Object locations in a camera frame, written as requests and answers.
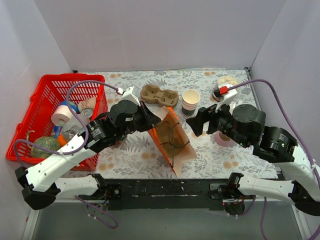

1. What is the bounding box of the stack of paper cups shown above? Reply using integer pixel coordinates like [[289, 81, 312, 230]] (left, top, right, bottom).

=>
[[181, 89, 201, 117]]

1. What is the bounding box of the orange paper bag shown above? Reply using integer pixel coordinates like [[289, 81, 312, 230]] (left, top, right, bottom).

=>
[[148, 107, 197, 177]]

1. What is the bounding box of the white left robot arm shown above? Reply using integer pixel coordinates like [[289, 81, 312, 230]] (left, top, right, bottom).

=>
[[15, 96, 161, 210]]

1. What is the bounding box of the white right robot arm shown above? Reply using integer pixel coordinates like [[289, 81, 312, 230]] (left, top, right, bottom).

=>
[[186, 94, 320, 216]]

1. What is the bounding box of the brown cardboard cup carrier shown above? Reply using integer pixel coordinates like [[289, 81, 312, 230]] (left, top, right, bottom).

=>
[[140, 84, 179, 108]]

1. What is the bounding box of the pink straw holder cup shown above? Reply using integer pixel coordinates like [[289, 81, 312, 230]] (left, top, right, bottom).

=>
[[214, 131, 236, 148]]

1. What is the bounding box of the beige patterned cup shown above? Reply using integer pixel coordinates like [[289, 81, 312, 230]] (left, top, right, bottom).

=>
[[78, 97, 97, 113]]

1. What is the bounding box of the floral table mat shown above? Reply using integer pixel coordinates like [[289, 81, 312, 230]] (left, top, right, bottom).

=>
[[48, 69, 277, 180]]

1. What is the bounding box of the wrapped toilet paper roll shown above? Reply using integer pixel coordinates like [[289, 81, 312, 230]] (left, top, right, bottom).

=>
[[212, 75, 240, 102]]

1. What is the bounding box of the crumpled grey paper bag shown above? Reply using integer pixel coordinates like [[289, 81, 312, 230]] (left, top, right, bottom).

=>
[[61, 116, 84, 142]]

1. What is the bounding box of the white tape roll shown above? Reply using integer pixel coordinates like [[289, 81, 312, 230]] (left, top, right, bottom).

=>
[[51, 105, 77, 127]]

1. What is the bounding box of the red plastic basket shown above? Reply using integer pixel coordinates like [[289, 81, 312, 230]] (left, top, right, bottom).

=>
[[5, 73, 109, 172]]

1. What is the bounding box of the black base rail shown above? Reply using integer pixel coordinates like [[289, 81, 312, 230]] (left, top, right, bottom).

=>
[[77, 177, 253, 211]]

